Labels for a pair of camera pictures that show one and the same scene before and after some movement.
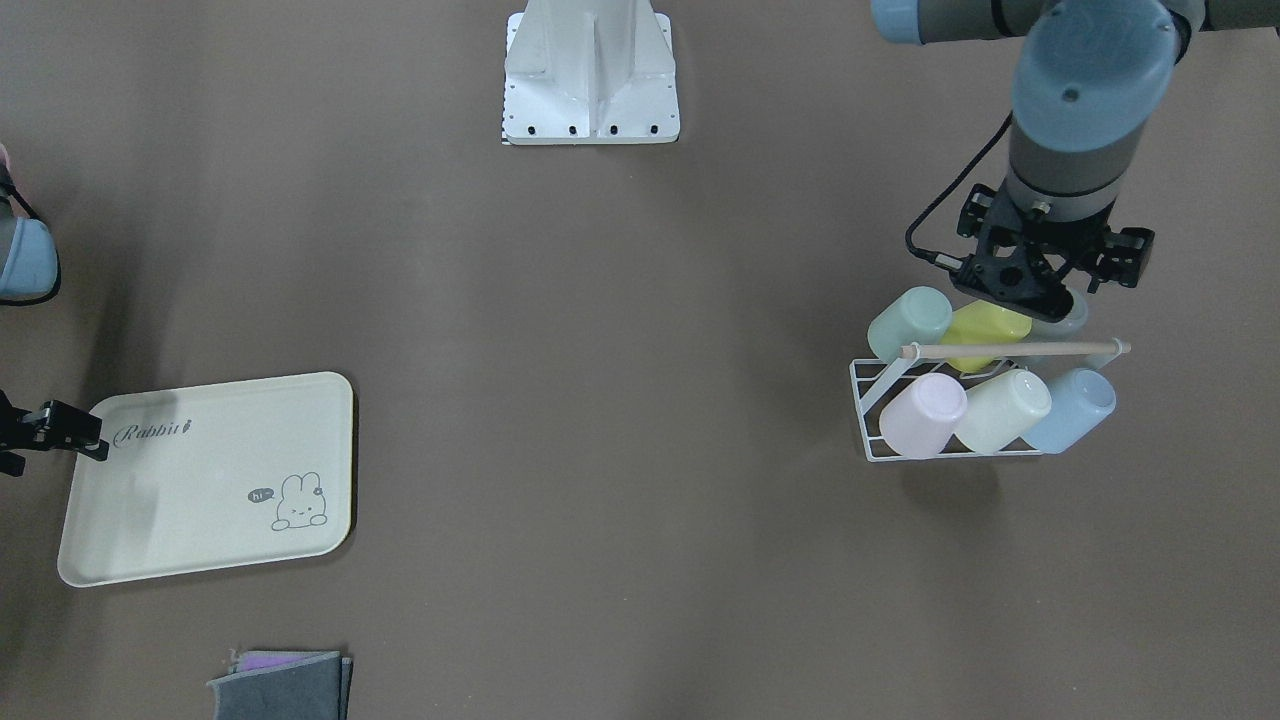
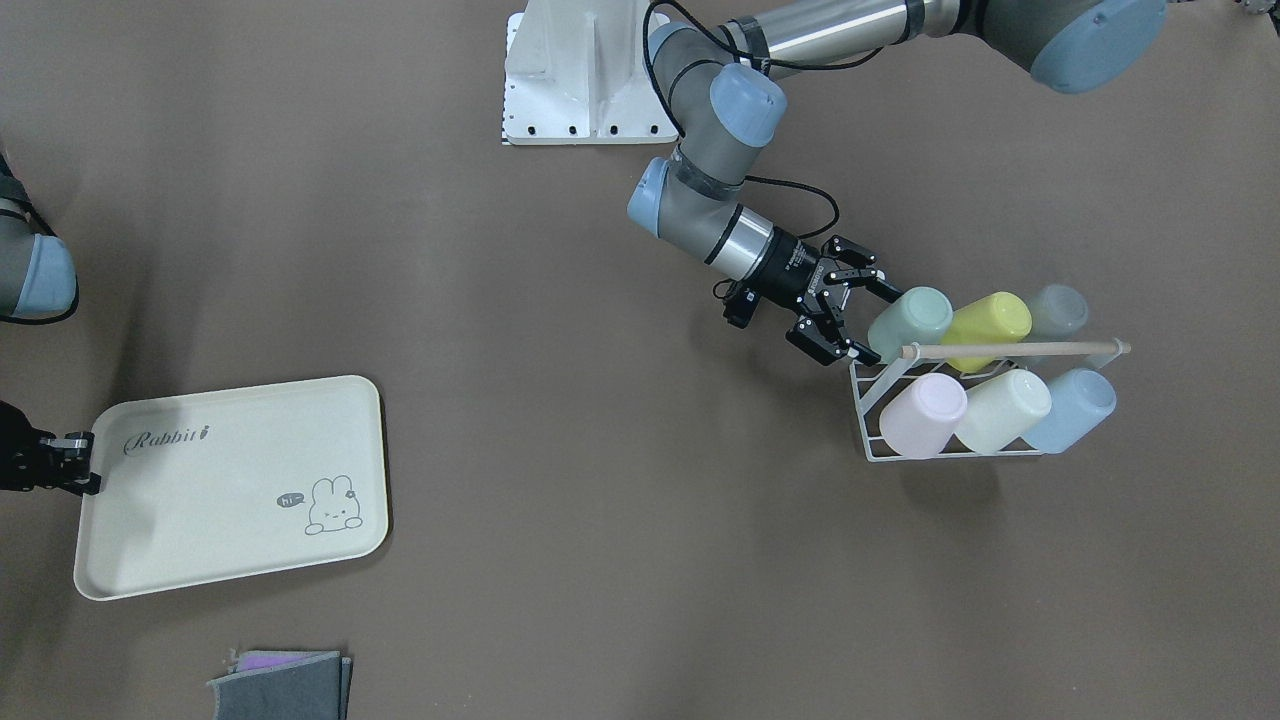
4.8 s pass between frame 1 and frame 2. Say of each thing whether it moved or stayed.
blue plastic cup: stayed
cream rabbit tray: moved
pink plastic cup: stayed
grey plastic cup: stayed
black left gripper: moved
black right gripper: moved
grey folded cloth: stayed
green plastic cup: stayed
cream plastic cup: stayed
